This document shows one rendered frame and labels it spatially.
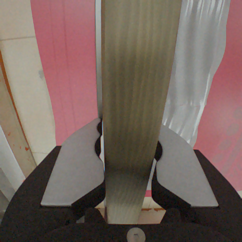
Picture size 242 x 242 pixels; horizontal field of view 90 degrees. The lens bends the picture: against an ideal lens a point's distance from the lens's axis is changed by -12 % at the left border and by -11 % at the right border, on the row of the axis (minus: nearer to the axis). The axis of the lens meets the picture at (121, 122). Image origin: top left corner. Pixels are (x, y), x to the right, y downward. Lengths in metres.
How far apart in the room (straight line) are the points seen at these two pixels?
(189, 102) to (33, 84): 0.19
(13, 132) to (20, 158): 0.04
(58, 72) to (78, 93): 0.03
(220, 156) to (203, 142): 0.06
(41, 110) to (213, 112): 0.23
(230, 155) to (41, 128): 0.31
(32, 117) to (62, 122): 0.04
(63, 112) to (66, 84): 0.04
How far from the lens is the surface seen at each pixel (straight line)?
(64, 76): 0.17
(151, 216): 0.35
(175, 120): 0.18
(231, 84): 0.21
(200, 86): 0.19
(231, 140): 0.27
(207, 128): 0.23
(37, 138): 0.24
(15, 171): 0.26
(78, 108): 0.18
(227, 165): 0.31
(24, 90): 0.21
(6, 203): 0.35
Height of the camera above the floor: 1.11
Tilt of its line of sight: 61 degrees down
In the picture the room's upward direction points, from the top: 180 degrees clockwise
